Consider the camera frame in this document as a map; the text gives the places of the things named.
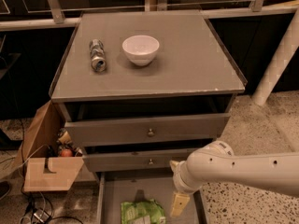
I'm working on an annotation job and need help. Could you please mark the small power adapter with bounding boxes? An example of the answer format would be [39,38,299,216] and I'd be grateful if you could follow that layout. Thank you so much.
[34,209,50,224]

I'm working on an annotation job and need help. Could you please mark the metal railing frame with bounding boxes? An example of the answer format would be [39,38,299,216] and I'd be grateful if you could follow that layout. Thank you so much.
[0,0,299,31]

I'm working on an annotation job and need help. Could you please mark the crushed aluminium drink can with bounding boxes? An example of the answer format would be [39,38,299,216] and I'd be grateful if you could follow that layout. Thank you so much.
[89,39,107,72]

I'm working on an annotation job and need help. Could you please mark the white ceramic bowl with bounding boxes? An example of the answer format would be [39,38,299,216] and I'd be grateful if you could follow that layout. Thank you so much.
[122,35,160,66]

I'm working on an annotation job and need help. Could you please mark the green rice chip bag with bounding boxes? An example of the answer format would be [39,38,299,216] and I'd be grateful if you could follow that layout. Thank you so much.
[121,199,166,224]

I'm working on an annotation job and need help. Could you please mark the brown cardboard box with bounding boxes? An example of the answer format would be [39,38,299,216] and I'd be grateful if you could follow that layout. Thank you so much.
[13,102,83,192]

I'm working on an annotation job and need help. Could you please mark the red round item in box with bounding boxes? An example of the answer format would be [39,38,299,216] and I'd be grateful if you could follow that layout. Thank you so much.
[60,148,73,157]

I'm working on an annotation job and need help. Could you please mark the grey drawer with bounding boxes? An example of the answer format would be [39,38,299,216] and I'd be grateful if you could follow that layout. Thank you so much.
[65,113,230,147]
[96,170,208,224]
[83,147,196,173]

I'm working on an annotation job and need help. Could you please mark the grey middle drawer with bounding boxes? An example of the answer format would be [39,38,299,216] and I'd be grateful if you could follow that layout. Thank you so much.
[83,147,196,173]

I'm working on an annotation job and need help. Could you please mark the grey drawer cabinet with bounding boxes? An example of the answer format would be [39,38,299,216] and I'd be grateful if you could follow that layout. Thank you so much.
[49,10,248,224]

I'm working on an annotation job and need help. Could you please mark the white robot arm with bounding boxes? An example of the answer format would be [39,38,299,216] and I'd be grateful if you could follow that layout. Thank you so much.
[170,141,299,217]

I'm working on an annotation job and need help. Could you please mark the grey top drawer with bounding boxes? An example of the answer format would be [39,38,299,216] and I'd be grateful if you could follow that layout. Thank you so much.
[65,113,230,147]

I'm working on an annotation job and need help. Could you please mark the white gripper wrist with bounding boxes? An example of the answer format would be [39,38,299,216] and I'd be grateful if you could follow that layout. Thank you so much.
[169,160,202,217]

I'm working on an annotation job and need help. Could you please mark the white diagonal support pole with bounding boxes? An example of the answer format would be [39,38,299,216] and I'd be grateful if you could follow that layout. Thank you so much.
[251,8,299,105]

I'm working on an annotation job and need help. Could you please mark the tan packet in box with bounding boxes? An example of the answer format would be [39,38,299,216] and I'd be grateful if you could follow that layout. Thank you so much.
[57,129,72,145]

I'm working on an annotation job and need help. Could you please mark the grey bottom drawer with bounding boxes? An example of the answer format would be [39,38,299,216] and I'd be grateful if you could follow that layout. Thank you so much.
[96,170,208,224]

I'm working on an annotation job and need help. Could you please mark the black floor cables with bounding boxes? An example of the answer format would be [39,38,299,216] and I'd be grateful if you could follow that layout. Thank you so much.
[0,119,85,224]

